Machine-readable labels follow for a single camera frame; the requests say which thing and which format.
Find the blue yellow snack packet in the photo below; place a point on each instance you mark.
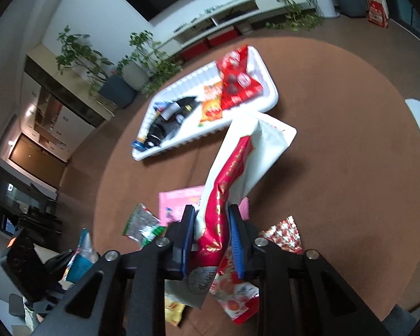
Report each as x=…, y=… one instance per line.
x=151, y=114

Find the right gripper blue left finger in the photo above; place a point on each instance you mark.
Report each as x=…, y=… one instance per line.
x=185, y=239

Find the white plastic tray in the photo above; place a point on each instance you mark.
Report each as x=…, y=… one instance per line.
x=204, y=85

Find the red checkered snack packet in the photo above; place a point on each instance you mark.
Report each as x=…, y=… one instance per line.
x=286, y=235

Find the white tv console shelf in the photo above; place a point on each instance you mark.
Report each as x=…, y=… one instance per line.
x=218, y=18

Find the orange chip packet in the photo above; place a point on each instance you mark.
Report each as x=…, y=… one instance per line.
x=211, y=103

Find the pink snack packet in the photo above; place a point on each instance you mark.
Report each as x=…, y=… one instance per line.
x=171, y=204

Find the tall plant blue pot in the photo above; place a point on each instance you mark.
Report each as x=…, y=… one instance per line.
x=106, y=85

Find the white red snack bag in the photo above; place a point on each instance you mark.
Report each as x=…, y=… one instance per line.
x=252, y=145

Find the gold foil snack packet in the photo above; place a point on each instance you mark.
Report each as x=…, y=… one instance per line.
x=173, y=311

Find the strawberry white red packet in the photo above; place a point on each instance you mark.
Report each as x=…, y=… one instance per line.
x=238, y=298

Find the red chocolate ball bag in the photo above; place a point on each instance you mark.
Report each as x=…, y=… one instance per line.
x=238, y=86

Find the green edged seed packet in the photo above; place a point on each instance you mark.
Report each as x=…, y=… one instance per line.
x=142, y=226

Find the red storage box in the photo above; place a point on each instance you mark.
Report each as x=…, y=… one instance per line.
x=222, y=36
x=195, y=50

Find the black triangular snack packet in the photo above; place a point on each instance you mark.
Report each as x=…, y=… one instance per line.
x=169, y=121

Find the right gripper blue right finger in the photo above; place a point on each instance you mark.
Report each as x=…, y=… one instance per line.
x=239, y=238

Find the left side trailing plant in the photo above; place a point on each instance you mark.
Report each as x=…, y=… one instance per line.
x=155, y=65

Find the red gift bag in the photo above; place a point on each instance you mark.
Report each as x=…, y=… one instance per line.
x=377, y=15

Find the panda cartoon snack bag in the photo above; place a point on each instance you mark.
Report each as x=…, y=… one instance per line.
x=82, y=260

